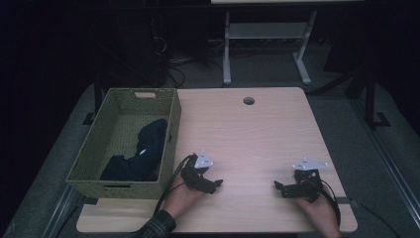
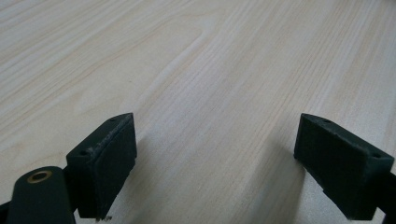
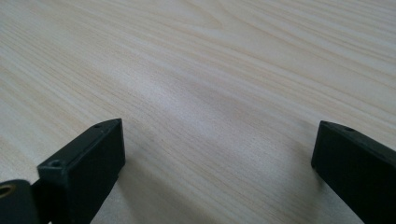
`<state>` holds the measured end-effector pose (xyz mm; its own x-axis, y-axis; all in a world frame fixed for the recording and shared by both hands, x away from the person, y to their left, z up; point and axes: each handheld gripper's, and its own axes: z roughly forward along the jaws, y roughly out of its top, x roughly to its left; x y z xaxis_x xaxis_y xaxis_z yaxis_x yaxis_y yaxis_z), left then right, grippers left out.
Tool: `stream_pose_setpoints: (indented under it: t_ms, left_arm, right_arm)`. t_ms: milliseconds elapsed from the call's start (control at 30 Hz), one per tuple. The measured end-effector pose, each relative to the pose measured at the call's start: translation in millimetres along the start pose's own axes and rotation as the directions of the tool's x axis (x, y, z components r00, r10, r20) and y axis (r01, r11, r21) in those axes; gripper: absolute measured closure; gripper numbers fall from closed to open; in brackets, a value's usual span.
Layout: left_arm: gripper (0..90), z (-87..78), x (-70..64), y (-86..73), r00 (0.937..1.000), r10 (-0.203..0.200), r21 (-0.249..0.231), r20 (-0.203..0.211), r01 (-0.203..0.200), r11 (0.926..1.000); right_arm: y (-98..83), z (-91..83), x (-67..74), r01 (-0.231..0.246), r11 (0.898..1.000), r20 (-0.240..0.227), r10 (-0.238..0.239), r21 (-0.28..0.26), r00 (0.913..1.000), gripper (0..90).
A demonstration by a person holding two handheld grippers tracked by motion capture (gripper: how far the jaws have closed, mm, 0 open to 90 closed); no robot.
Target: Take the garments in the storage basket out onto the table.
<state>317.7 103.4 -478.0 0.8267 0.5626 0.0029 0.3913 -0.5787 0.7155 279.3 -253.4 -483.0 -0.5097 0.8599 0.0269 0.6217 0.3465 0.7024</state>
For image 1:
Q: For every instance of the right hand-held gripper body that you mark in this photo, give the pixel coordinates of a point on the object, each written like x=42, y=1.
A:
x=305, y=188

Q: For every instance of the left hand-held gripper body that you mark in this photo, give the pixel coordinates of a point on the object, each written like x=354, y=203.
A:
x=194, y=178

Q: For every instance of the blue knit sweater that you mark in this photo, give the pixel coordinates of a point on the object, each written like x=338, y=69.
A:
x=148, y=145

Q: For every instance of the green woven basket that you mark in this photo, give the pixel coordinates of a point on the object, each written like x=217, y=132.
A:
x=99, y=132

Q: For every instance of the person's left hand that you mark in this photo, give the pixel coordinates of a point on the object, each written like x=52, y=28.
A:
x=180, y=198

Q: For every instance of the person's right hand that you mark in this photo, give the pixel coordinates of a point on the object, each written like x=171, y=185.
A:
x=322, y=218

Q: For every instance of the black stand leg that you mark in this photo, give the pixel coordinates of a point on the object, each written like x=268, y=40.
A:
x=370, y=99
x=97, y=95

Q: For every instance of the grey metal floor rail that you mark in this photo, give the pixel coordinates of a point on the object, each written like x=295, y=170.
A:
x=389, y=158
x=61, y=211

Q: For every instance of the white metal desk frame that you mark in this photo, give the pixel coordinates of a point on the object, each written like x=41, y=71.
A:
x=267, y=30

